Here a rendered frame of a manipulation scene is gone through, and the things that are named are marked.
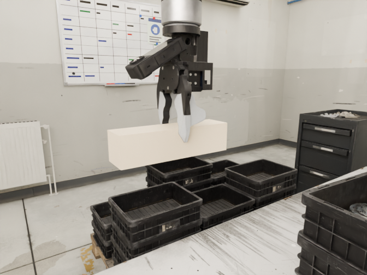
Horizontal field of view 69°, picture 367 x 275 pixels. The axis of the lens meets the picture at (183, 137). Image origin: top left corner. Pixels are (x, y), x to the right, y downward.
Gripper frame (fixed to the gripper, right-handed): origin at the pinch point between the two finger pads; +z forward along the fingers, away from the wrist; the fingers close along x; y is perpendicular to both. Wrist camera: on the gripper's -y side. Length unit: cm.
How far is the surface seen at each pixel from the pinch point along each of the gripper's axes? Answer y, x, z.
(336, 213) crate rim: 28.3, -19.8, 16.7
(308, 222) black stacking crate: 30.1, -13.2, 22.7
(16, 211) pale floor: -30, 223, 109
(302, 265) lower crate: 30.2, -12.9, 34.8
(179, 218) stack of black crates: 36, 53, 55
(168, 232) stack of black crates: 30, 53, 60
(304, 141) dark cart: 178, 80, 41
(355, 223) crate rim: 28.0, -23.8, 17.2
